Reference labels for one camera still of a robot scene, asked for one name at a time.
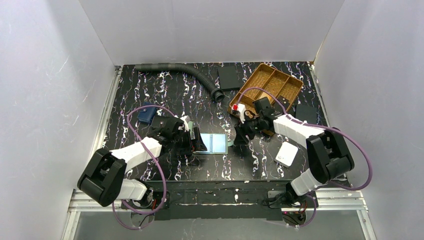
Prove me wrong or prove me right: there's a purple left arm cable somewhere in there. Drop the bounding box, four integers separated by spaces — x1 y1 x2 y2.
111 104 180 231

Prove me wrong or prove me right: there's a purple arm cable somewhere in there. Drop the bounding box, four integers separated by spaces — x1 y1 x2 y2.
236 86 374 228
111 104 180 231

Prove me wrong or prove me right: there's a blue leather card holder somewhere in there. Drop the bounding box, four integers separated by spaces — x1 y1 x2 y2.
137 102 157 125

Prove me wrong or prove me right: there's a flat black square pad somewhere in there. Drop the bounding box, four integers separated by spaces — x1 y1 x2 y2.
217 66 241 92

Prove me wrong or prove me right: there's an orange card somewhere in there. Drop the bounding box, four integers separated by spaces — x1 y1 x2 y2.
258 92 272 101

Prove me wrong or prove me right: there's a mint green snap card holder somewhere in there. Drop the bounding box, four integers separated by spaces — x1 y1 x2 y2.
194 133 234 155

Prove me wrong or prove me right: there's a black corrugated hose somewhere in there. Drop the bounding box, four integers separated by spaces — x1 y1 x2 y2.
134 62 227 103

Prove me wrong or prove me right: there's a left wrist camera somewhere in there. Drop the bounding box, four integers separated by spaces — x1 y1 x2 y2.
180 115 191 132

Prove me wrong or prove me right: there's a woven wicker divided tray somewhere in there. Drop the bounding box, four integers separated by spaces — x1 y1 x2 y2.
228 63 303 141

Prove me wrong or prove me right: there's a white rectangular box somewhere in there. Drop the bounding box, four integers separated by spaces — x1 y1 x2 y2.
274 141 299 168

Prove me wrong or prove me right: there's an aluminium frame rail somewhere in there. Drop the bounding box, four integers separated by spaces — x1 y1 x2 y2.
62 65 376 240

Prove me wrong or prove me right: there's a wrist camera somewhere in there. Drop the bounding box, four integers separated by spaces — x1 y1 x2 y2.
231 103 246 124
180 115 191 132

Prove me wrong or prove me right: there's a flat black pad right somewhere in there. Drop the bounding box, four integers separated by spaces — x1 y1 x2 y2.
294 104 318 125

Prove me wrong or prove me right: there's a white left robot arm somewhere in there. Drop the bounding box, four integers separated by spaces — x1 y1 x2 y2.
77 116 208 208

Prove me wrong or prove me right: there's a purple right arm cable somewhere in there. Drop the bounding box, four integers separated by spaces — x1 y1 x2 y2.
236 86 374 228

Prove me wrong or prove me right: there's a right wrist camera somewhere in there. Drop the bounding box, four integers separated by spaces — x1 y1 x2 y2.
231 103 246 124

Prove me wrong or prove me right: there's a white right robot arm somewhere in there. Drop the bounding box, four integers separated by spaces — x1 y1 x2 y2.
231 97 355 200

